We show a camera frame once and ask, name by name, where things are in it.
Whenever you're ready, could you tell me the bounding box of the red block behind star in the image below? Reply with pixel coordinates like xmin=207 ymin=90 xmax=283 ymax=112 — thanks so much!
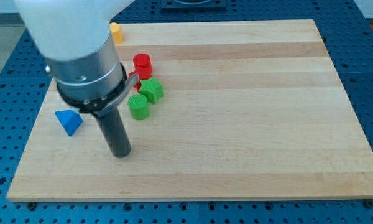
xmin=129 ymin=70 xmax=142 ymax=93

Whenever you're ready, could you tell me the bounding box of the red cylinder block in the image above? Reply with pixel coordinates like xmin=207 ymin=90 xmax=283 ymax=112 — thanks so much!
xmin=132 ymin=53 xmax=152 ymax=80

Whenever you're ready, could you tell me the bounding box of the wooden board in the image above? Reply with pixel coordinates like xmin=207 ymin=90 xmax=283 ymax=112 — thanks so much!
xmin=7 ymin=19 xmax=373 ymax=202

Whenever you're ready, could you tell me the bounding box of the yellow block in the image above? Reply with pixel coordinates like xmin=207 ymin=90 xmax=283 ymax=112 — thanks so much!
xmin=109 ymin=22 xmax=124 ymax=45

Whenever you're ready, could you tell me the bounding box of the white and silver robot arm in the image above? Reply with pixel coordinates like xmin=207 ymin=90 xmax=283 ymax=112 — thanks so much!
xmin=15 ymin=0 xmax=137 ymax=117

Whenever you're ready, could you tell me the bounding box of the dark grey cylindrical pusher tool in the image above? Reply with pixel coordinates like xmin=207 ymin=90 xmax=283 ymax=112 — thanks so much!
xmin=95 ymin=109 xmax=131 ymax=158

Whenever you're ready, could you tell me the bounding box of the blue triangle block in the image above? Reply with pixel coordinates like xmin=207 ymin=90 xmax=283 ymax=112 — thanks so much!
xmin=55 ymin=110 xmax=83 ymax=136

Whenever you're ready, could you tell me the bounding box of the green star block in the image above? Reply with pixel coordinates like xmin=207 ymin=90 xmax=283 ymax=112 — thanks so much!
xmin=140 ymin=77 xmax=164 ymax=105

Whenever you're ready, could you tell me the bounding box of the green cylinder block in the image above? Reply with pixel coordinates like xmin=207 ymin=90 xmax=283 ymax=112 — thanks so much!
xmin=127 ymin=94 xmax=150 ymax=120

